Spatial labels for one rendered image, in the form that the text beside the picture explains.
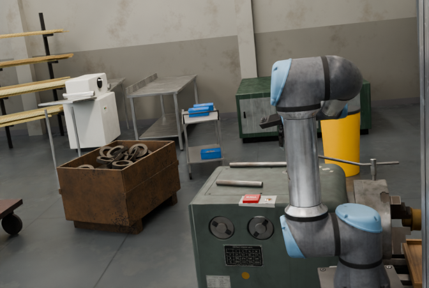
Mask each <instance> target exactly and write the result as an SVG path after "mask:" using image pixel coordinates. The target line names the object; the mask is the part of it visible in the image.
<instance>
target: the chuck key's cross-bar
mask: <svg viewBox="0 0 429 288"><path fill-rule="evenodd" d="M319 158H322V159H326V160H332V161H336V162H342V163H347V164H352V165H358V166H371V163H357V162H351V161H347V160H341V159H337V158H331V157H328V156H321V155H319ZM394 164H399V161H397V162H377V163H376V165H394Z"/></svg>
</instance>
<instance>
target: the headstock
mask: <svg viewBox="0 0 429 288"><path fill-rule="evenodd" d="M319 166H321V168H319V172H320V190H321V201H322V203H323V204H325V205H326V206H327V209H328V213H335V210H336V208H337V207H338V206H339V205H342V204H347V189H346V178H345V172H344V170H343V169H342V168H341V167H340V166H339V165H337V164H334V163H320V164H319ZM326 168H329V169H328V170H322V169H326ZM286 170H287V167H230V166H220V167H217V168H216V169H215V170H214V172H213V173H212V175H210V177H209V178H208V180H207V181H206V182H205V183H204V185H203V186H202V188H201V189H200V190H199V192H198V193H197V194H196V196H195V197H194V198H193V200H192V201H191V203H190V204H189V205H188V212H189V218H190V228H191V234H192V243H193V253H194V259H195V269H196V274H197V284H198V288H320V284H319V277H318V273H317V268H329V267H330V266H337V264H338V261H339V260H338V256H330V257H309V258H306V259H304V258H292V257H290V256H289V255H288V253H287V249H286V246H285V241H284V237H283V231H282V226H281V221H280V217H281V216H283V215H285V208H286V207H287V206H288V205H289V203H290V201H289V186H288V177H287V174H284V173H283V171H286ZM330 171H333V172H330ZM217 179H218V180H233V181H259V182H263V187H251V186H227V185H217V184H216V180H217ZM245 195H260V196H274V195H277V197H276V201H275V207H274V208H269V207H255V206H239V201H240V200H241V198H242V196H245ZM255 216H264V217H265V218H253V217H255Z"/></svg>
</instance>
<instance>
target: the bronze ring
mask: <svg viewBox="0 0 429 288"><path fill-rule="evenodd" d="M410 213H411V216H410V219H402V226H403V227H410V231H420V230H421V210H420V209H413V208H410Z"/></svg>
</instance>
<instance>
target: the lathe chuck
mask: <svg viewBox="0 0 429 288"><path fill-rule="evenodd" d="M371 180H372V179H364V180H363V188H364V195H365V206H368V207H371V208H373V209H374V210H376V211H377V212H378V213H379V215H380V218H381V226H382V246H383V247H384V249H383V251H382V259H389V260H390V259H391V256H392V225H391V207H390V202H386V203H382V202H381V200H380V195H381V194H382V193H385V194H389V190H388V184H387V181H386V180H385V179H376V180H378V181H371Z"/></svg>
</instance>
